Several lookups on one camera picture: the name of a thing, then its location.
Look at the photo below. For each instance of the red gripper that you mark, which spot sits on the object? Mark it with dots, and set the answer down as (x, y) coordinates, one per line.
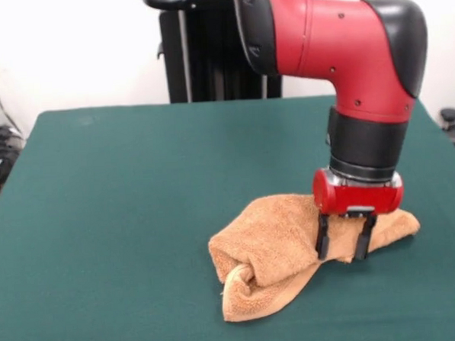
(359, 201)

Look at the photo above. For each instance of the orange terry towel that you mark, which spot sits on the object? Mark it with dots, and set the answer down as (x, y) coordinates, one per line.
(276, 229)

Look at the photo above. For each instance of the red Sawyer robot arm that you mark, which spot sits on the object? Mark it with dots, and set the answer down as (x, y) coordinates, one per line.
(327, 39)

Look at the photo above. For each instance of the dark green table cloth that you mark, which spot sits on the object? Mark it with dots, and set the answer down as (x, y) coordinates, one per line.
(62, 225)

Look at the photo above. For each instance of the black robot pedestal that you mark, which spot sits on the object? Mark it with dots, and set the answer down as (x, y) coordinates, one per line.
(206, 57)

